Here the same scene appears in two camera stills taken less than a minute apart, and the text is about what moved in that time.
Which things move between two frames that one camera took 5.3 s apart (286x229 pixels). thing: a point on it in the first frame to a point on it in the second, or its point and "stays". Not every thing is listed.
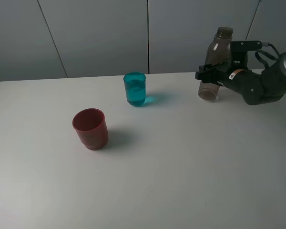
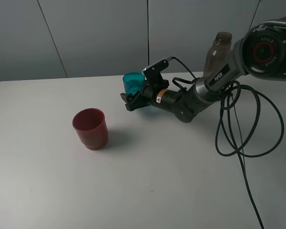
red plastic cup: [91, 125] stays
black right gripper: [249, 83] to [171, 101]
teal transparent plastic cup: [135, 83] stays
